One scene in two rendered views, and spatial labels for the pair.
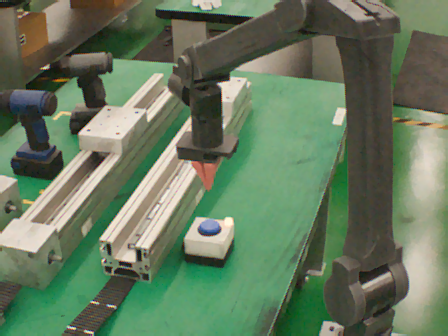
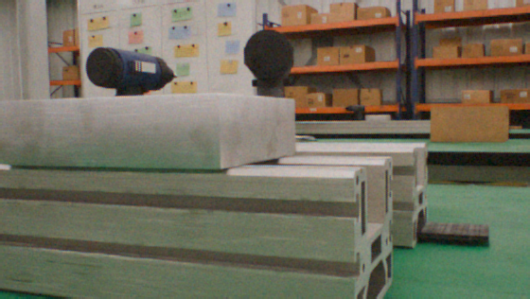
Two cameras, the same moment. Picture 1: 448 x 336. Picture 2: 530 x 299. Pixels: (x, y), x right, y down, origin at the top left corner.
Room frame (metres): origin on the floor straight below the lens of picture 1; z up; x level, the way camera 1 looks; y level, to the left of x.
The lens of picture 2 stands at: (1.74, -0.51, 0.89)
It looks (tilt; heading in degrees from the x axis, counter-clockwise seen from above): 5 degrees down; 88
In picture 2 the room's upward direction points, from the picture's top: 1 degrees counter-clockwise
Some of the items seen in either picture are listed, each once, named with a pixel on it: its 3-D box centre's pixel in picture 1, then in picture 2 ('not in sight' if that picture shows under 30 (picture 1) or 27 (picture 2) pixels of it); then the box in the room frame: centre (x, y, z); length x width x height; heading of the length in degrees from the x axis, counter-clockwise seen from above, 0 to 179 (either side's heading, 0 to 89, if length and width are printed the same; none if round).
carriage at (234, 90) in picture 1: (220, 99); (155, 149); (1.65, -0.15, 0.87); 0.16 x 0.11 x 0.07; 158
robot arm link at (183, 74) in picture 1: (193, 76); not in sight; (1.15, -0.06, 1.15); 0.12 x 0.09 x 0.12; 24
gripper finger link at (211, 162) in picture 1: (202, 165); not in sight; (1.12, -0.07, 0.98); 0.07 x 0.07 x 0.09; 68
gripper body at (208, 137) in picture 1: (207, 132); not in sight; (1.11, -0.08, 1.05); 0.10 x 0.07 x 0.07; 68
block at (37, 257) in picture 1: (33, 255); not in sight; (1.07, 0.27, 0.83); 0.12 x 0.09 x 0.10; 68
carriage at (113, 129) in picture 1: (114, 133); not in sight; (1.49, 0.12, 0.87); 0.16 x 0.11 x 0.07; 158
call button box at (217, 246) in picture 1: (205, 240); not in sight; (1.11, -0.07, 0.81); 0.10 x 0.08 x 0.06; 68
